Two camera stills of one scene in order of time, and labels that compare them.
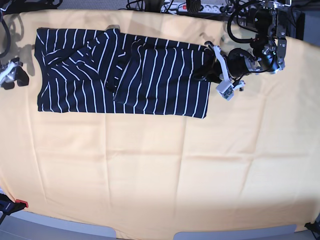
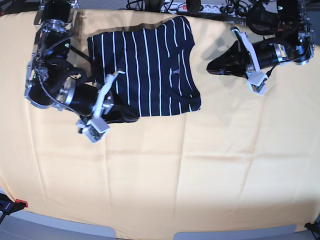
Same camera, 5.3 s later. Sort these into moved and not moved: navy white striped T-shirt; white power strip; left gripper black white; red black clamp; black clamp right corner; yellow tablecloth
Moved: navy white striped T-shirt; left gripper black white
Not moved: red black clamp; white power strip; black clamp right corner; yellow tablecloth
